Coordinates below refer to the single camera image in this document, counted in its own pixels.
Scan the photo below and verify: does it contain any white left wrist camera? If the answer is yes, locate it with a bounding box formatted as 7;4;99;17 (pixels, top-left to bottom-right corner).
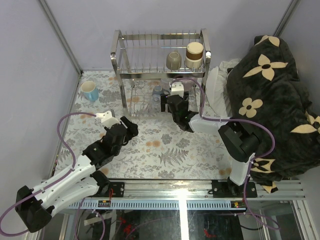
95;109;120;129

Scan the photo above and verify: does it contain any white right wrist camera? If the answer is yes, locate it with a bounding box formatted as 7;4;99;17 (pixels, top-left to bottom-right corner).
170;81;184;98

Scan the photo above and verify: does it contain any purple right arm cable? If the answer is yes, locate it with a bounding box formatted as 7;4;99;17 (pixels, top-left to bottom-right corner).
172;77;281;231

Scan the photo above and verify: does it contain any left aluminium frame post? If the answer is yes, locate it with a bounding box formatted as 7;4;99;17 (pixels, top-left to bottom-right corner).
37;0;83;76

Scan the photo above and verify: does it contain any olive grey mug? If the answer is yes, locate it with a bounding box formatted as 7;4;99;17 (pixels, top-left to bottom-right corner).
166;50;182;71

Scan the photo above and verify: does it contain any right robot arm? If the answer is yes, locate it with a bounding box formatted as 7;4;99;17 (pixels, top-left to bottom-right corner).
160;94;261;198

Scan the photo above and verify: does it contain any white pillow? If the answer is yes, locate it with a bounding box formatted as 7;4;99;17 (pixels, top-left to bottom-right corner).
205;58;241;118

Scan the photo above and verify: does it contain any floral tablecloth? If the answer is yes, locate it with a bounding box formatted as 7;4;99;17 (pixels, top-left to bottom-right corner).
52;71;232;180

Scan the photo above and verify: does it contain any light blue mug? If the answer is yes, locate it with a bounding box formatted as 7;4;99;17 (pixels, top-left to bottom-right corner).
81;81;99;102

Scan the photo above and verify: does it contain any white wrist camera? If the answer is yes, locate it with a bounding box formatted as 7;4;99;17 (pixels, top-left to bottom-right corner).
170;81;184;98
95;109;120;129

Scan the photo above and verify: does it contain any cream and brown mug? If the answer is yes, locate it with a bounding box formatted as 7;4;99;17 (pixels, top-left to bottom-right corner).
185;41;204;69

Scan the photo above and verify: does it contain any black floral blanket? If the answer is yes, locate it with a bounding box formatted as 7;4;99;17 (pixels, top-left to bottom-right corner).
226;35;320;193

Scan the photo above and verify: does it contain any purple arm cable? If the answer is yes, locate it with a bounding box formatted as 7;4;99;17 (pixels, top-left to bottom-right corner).
0;112;98;236
172;77;281;231

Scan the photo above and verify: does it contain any grey-blue textured mug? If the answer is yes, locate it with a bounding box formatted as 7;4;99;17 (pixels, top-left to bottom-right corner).
152;85;166;99

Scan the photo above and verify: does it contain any aluminium mounting rail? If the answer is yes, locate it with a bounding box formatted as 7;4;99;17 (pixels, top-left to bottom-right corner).
53;179;306;212

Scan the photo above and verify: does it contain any pink ribbed mug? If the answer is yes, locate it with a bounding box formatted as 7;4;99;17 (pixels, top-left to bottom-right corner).
176;77;197;92

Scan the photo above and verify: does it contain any right aluminium frame post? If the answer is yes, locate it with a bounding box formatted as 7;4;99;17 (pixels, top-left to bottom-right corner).
273;0;301;37

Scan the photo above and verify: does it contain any aluminium frame post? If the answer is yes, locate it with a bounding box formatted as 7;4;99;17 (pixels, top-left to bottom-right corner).
37;0;83;76
273;0;301;37

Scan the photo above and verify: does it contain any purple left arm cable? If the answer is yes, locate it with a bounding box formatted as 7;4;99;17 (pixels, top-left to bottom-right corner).
0;112;98;236

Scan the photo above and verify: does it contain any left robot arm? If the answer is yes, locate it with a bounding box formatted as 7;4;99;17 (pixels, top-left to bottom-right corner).
15;113;139;233

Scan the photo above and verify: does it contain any steel two-tier dish rack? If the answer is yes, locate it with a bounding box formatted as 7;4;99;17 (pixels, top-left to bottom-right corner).
110;28;211;119

